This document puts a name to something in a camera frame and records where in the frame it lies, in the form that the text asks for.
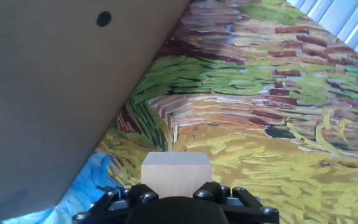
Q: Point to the painted wheat field cloth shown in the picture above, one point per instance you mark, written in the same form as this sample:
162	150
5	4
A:
259	155

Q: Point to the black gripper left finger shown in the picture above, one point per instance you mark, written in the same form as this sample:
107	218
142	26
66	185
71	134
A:
113	203

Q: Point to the brown cardboard board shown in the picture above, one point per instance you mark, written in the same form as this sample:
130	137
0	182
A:
57	93

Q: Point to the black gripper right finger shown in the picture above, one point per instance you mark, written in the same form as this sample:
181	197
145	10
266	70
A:
247	205

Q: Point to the light wooden block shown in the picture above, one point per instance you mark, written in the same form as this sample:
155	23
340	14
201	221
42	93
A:
176	175

